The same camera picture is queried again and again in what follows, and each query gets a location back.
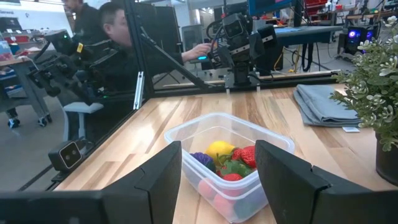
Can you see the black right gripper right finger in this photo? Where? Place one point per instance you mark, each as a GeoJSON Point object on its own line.
{"type": "Point", "coordinates": [301, 196]}

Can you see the person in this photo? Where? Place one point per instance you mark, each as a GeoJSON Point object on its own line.
{"type": "Point", "coordinates": [115, 28]}
{"type": "Point", "coordinates": [84, 21]}

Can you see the grey computer desk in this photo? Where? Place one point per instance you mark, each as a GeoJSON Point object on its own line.
{"type": "Point", "coordinates": [304, 31]}

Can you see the wooden workbench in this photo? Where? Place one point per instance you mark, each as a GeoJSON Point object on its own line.
{"type": "Point", "coordinates": [21, 65]}

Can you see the pink peach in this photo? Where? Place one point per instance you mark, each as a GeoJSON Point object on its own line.
{"type": "Point", "coordinates": [224, 205]}
{"type": "Point", "coordinates": [206, 189]}

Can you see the person's hand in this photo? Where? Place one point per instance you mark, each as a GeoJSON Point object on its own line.
{"type": "Point", "coordinates": [199, 51]}

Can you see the black computer mouse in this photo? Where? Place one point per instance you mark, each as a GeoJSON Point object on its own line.
{"type": "Point", "coordinates": [202, 58]}

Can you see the purple grape bunch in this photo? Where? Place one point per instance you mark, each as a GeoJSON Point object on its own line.
{"type": "Point", "coordinates": [202, 160]}

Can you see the green potted plant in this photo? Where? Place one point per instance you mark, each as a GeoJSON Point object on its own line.
{"type": "Point", "coordinates": [379, 93]}

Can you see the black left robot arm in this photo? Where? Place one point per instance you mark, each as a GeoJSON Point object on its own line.
{"type": "Point", "coordinates": [242, 74]}

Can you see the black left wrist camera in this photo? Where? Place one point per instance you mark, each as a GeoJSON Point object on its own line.
{"type": "Point", "coordinates": [234, 28]}

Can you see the black table-level camera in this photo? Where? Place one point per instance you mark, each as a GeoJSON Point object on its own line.
{"type": "Point", "coordinates": [66, 155]}

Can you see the computer monitor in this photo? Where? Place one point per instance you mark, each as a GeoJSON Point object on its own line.
{"type": "Point", "coordinates": [267, 6]}

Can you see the yellow lemon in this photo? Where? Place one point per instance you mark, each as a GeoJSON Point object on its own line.
{"type": "Point", "coordinates": [219, 149]}

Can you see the clear plastic tupperware container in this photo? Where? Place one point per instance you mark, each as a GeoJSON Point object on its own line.
{"type": "Point", "coordinates": [199, 133]}

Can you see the computer tower purple lights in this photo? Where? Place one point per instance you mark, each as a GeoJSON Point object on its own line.
{"type": "Point", "coordinates": [354, 37]}

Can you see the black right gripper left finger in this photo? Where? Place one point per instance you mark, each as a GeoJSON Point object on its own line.
{"type": "Point", "coordinates": [152, 193]}

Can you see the white chair armrest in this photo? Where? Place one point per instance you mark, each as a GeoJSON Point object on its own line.
{"type": "Point", "coordinates": [82, 107]}

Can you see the grey folded cloth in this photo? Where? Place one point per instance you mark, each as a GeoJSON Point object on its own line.
{"type": "Point", "coordinates": [323, 105]}

